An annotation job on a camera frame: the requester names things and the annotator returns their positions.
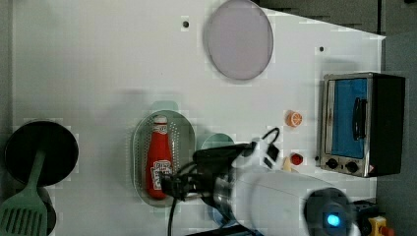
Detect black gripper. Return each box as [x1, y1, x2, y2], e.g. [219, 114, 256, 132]
[161, 173, 212, 201]

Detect red ketchup bottle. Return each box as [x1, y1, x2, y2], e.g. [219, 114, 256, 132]
[146, 115, 172, 201]

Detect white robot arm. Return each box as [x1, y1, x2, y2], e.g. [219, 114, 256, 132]
[161, 139, 360, 236]

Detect blue bowl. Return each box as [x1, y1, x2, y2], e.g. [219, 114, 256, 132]
[208, 206, 236, 228]

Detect green cup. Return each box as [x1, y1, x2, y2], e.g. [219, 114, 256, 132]
[197, 133, 234, 149]

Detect peeled banana toy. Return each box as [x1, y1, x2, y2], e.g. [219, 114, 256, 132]
[282, 157, 297, 173]

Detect small red strawberry toy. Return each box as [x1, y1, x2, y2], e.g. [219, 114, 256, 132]
[290, 153, 304, 165]

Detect black round pan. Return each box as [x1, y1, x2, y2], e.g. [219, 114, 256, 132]
[4, 120, 80, 187]

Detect orange slice toy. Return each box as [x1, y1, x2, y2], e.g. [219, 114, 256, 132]
[285, 111, 303, 128]

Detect green slotted spatula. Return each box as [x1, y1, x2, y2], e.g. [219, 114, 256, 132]
[0, 150, 47, 236]

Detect grey round plate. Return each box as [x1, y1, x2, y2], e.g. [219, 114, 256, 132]
[205, 0, 273, 80]

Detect silver toaster oven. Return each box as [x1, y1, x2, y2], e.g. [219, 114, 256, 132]
[320, 72, 405, 178]

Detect yellow red emergency button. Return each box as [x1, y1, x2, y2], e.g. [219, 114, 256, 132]
[368, 216, 395, 236]

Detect black cable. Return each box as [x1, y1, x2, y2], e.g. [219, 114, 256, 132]
[166, 196, 180, 236]

